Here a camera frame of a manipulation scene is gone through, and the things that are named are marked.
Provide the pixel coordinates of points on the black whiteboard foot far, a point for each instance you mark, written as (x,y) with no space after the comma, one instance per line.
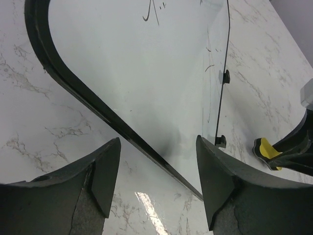
(224,77)

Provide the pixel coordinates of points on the white whiteboard black frame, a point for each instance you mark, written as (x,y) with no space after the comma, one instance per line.
(148,68)

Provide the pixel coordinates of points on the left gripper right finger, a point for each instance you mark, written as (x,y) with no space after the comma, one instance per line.
(242,200)

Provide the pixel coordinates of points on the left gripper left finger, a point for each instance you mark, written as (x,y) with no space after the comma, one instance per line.
(73,200)

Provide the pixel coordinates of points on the black whiteboard foot near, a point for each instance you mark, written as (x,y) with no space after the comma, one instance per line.
(220,141)

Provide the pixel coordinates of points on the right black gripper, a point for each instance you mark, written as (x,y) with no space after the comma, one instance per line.
(296,147)

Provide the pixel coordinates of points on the black whiteboard foot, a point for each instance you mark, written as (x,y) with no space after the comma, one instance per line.
(224,77)
(220,141)

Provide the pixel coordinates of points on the yellow black whiteboard eraser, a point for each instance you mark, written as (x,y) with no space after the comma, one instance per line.
(264,151)

